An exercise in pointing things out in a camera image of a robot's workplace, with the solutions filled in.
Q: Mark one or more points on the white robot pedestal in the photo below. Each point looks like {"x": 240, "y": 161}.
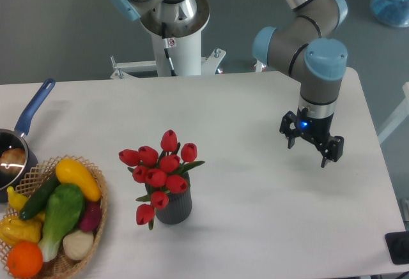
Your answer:
{"x": 176, "y": 37}

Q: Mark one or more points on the white frame leg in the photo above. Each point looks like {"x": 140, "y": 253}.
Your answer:
{"x": 399, "y": 114}

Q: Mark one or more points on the yellow pumpkin gourd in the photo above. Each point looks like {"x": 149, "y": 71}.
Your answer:
{"x": 14, "y": 230}

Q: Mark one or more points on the blue plastic bag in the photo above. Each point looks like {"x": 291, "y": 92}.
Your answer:
{"x": 392, "y": 13}

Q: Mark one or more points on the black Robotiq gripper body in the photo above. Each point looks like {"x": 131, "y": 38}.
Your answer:
{"x": 315, "y": 131}

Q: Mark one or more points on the white garlic bulb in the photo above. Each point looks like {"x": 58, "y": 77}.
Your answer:
{"x": 77, "y": 244}

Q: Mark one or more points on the black device at edge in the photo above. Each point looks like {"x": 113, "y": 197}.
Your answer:
{"x": 397, "y": 244}

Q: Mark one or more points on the orange fruit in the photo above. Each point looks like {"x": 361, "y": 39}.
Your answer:
{"x": 25, "y": 260}

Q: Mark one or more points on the blue handled saucepan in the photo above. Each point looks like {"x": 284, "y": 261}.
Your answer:
{"x": 11, "y": 139}

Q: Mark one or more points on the fried food in pan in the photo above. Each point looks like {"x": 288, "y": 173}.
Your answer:
{"x": 12, "y": 161}

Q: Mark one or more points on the purple radish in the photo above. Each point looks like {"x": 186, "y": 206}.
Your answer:
{"x": 91, "y": 217}

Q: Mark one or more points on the red tulip bouquet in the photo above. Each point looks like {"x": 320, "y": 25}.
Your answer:
{"x": 173, "y": 158}

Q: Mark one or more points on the green cucumber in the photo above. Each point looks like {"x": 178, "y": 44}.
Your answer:
{"x": 38, "y": 201}

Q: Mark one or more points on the yellow squash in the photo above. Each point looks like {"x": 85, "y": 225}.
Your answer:
{"x": 71, "y": 171}

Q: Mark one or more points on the green bok choy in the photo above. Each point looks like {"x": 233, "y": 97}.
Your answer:
{"x": 62, "y": 213}

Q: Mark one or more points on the yellow banana piece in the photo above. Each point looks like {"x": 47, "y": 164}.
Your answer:
{"x": 16, "y": 200}

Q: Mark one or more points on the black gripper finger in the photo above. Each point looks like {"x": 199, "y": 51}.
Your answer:
{"x": 289, "y": 128}
{"x": 331, "y": 150}

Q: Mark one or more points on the dark grey ribbed vase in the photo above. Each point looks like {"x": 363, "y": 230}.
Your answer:
{"x": 168, "y": 199}

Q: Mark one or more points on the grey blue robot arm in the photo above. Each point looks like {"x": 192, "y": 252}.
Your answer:
{"x": 303, "y": 51}

